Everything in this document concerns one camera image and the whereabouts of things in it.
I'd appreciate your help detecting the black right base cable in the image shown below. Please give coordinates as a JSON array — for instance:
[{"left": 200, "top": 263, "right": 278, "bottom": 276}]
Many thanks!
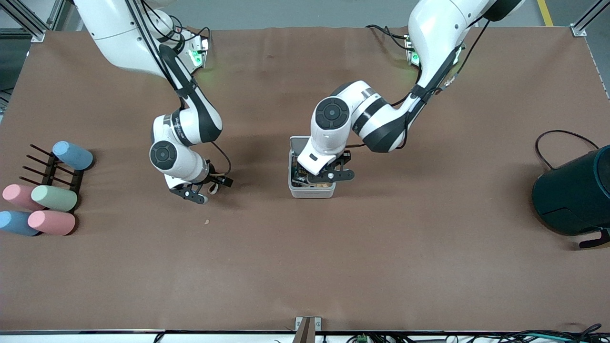
[{"left": 188, "top": 25, "right": 213, "bottom": 49}]

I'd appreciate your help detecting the teal cable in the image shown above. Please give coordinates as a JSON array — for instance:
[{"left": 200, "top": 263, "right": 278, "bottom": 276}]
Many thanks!
[{"left": 515, "top": 333, "right": 568, "bottom": 343}]

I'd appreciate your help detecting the blue plastic cup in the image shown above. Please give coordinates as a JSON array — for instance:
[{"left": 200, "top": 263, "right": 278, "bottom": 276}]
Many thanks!
[
  {"left": 52, "top": 141, "right": 94, "bottom": 171},
  {"left": 0, "top": 211, "right": 41, "bottom": 237}
]

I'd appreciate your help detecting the green plastic cup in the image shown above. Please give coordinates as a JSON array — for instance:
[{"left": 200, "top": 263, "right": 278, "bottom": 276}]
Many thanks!
[{"left": 31, "top": 185, "right": 78, "bottom": 212}]

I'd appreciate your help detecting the white square trash bin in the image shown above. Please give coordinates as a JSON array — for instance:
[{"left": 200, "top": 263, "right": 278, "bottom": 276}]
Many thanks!
[{"left": 288, "top": 136, "right": 336, "bottom": 199}]

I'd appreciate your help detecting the aluminium frame profile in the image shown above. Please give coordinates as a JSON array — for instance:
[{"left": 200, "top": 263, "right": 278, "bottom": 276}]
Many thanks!
[
  {"left": 571, "top": 0, "right": 610, "bottom": 38},
  {"left": 0, "top": 0, "right": 72, "bottom": 43}
]

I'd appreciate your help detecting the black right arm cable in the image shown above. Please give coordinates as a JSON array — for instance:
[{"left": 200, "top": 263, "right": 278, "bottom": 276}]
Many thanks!
[{"left": 126, "top": 0, "right": 233, "bottom": 178}]

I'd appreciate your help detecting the metal table edge bracket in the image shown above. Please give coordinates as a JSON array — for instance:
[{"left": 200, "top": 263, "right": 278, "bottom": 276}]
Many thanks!
[{"left": 295, "top": 316, "right": 322, "bottom": 343}]

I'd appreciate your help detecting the black left base cable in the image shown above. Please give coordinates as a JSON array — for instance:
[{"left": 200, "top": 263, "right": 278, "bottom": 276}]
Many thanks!
[{"left": 366, "top": 24, "right": 411, "bottom": 51}]

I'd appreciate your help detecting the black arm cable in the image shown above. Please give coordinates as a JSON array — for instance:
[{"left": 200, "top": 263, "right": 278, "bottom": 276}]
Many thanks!
[
  {"left": 353, "top": 19, "right": 492, "bottom": 149},
  {"left": 126, "top": 0, "right": 233, "bottom": 178}
]

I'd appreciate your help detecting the black cable bundle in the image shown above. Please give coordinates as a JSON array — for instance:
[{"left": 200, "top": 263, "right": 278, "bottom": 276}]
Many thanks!
[{"left": 496, "top": 324, "right": 610, "bottom": 343}]

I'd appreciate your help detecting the brown table cover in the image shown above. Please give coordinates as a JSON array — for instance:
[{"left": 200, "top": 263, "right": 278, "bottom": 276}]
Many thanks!
[{"left": 0, "top": 26, "right": 610, "bottom": 333}]

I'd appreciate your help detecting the black appliance power cable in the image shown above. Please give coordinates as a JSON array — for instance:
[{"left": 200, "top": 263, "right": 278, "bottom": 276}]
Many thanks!
[{"left": 534, "top": 129, "right": 600, "bottom": 171}]

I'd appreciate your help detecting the pink plastic cup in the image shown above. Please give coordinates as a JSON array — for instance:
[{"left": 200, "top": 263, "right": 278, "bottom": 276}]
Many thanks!
[
  {"left": 28, "top": 210, "right": 76, "bottom": 236},
  {"left": 2, "top": 184, "right": 43, "bottom": 211}
]

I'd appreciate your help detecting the dark teal round appliance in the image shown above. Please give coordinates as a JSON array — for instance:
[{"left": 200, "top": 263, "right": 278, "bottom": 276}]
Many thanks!
[{"left": 531, "top": 145, "right": 610, "bottom": 250}]

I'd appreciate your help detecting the green lit base connector box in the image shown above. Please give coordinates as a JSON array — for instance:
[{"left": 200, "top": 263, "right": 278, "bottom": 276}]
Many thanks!
[
  {"left": 187, "top": 38, "right": 211, "bottom": 68},
  {"left": 405, "top": 33, "right": 423, "bottom": 67}
]

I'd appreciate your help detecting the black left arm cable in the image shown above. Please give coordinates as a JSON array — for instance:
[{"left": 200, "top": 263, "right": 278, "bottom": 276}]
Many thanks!
[{"left": 353, "top": 19, "right": 492, "bottom": 149}]

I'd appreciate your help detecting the black base cable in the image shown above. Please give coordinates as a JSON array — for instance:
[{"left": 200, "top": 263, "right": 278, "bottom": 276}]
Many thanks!
[
  {"left": 366, "top": 24, "right": 411, "bottom": 51},
  {"left": 188, "top": 25, "right": 213, "bottom": 49}
]

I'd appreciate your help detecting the black cup rack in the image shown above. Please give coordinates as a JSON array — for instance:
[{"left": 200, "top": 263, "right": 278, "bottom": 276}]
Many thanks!
[{"left": 19, "top": 144, "right": 84, "bottom": 202}]

